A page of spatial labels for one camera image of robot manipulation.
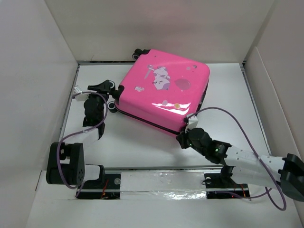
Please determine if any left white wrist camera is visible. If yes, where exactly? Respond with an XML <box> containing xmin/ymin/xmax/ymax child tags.
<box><xmin>72</xmin><ymin>85</ymin><xmax>90</xmax><ymax>102</ymax></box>

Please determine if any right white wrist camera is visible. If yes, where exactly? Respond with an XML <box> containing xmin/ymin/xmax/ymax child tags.
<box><xmin>184</xmin><ymin>114</ymin><xmax>199</xmax><ymax>132</ymax></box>

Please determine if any pink hard-shell suitcase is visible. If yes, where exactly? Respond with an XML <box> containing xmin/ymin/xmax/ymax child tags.
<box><xmin>111</xmin><ymin>49</ymin><xmax>210</xmax><ymax>135</ymax></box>

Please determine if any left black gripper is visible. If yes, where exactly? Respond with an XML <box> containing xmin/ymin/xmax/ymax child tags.
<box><xmin>85</xmin><ymin>81</ymin><xmax>111</xmax><ymax>122</ymax></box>

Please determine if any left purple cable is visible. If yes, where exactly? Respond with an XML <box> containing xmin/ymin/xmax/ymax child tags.
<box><xmin>57</xmin><ymin>91</ymin><xmax>109</xmax><ymax>198</ymax></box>

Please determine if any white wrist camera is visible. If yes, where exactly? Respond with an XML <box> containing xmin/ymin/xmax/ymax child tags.
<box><xmin>184</xmin><ymin>114</ymin><xmax>199</xmax><ymax>132</ymax></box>
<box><xmin>72</xmin><ymin>85</ymin><xmax>90</xmax><ymax>102</ymax></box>

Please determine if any metal base rail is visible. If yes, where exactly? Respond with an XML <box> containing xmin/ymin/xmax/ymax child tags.
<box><xmin>49</xmin><ymin>163</ymin><xmax>276</xmax><ymax>200</ymax></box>

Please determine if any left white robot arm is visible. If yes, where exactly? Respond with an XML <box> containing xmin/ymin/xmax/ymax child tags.
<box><xmin>46</xmin><ymin>80</ymin><xmax>115</xmax><ymax>189</ymax></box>

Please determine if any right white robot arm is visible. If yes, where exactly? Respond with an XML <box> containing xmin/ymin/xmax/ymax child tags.
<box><xmin>176</xmin><ymin>128</ymin><xmax>304</xmax><ymax>202</ymax></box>

